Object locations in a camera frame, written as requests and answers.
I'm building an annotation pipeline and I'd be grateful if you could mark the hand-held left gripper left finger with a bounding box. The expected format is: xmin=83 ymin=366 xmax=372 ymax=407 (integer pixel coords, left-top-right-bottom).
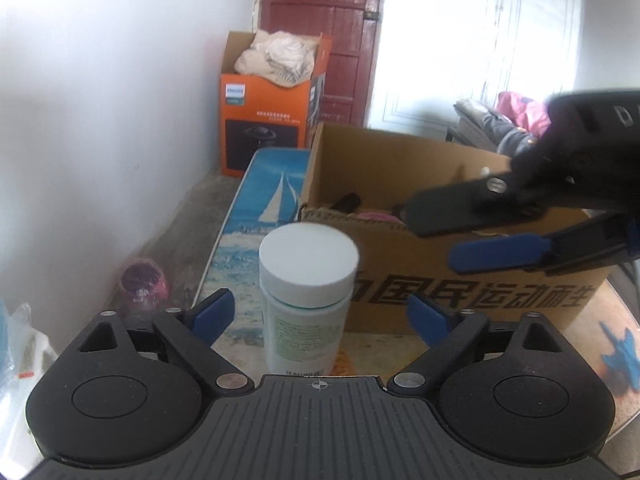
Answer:
xmin=75 ymin=288 xmax=251 ymax=395

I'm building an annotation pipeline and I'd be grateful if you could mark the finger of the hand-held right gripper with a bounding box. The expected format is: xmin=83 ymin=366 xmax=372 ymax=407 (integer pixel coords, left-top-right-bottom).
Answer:
xmin=402 ymin=172 xmax=546 ymax=238
xmin=448 ymin=212 xmax=640 ymax=276

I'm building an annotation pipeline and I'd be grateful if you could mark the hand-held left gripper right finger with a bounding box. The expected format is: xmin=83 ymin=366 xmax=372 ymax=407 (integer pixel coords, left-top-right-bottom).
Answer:
xmin=387 ymin=294 xmax=568 ymax=395

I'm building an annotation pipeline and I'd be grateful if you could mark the brown cardboard box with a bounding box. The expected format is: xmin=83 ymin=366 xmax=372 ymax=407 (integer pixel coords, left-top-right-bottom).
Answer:
xmin=299 ymin=122 xmax=613 ymax=336

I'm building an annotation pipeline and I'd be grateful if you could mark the purple plastic lid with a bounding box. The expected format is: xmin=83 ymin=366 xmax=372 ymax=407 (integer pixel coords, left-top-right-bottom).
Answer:
xmin=359 ymin=211 xmax=407 ymax=224

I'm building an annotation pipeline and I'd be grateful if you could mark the white pill bottle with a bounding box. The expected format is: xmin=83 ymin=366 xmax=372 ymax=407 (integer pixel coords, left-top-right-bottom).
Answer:
xmin=258 ymin=223 xmax=360 ymax=376

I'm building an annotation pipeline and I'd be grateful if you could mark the black cylindrical tube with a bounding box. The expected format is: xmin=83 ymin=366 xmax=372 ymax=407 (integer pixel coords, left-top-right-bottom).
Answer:
xmin=330 ymin=192 xmax=362 ymax=213

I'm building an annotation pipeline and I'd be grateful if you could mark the pink patterned blanket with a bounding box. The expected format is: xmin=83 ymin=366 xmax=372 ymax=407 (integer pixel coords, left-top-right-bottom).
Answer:
xmin=495 ymin=91 xmax=551 ymax=136

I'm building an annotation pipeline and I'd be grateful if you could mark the white panelled wardrobe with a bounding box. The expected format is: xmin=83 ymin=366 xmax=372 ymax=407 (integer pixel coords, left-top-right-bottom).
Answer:
xmin=367 ymin=0 xmax=583 ymax=136

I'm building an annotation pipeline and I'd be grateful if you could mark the white plastic bag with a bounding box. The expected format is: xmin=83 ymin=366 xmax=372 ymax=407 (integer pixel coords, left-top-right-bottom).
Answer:
xmin=0 ymin=301 xmax=60 ymax=461

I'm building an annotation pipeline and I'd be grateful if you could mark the orange appliance box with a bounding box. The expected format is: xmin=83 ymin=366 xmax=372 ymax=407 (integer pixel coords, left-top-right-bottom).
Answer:
xmin=218 ymin=31 xmax=333 ymax=178

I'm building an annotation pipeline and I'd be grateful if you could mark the cream crumpled cloth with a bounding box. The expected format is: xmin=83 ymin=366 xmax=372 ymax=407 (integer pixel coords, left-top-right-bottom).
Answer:
xmin=234 ymin=30 xmax=321 ymax=88

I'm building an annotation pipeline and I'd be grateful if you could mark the dark red wooden door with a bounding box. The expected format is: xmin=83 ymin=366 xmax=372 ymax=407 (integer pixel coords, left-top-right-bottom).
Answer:
xmin=260 ymin=0 xmax=388 ymax=128

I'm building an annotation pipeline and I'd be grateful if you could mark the dark bed frame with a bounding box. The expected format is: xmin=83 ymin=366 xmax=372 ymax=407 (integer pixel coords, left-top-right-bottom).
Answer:
xmin=446 ymin=100 xmax=501 ymax=151

